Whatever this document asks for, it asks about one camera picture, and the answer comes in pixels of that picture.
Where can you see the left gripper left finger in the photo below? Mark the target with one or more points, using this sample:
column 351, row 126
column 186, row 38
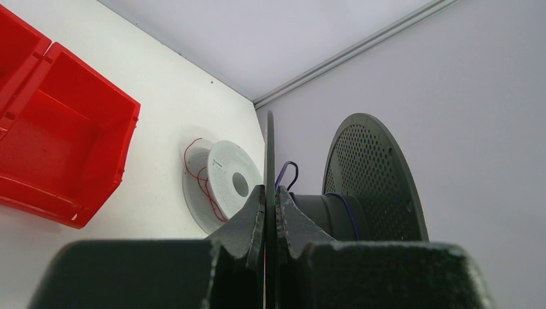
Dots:
column 243, row 235

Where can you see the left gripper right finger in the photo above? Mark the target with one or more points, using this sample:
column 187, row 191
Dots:
column 297, row 234

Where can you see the white translucent cable spool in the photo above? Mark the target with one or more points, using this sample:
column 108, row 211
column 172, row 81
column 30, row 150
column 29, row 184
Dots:
column 217, row 179

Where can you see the black cable spool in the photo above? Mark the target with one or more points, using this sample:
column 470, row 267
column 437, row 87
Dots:
column 368, row 195

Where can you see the red two-compartment bin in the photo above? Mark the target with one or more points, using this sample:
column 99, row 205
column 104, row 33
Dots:
column 65, row 129

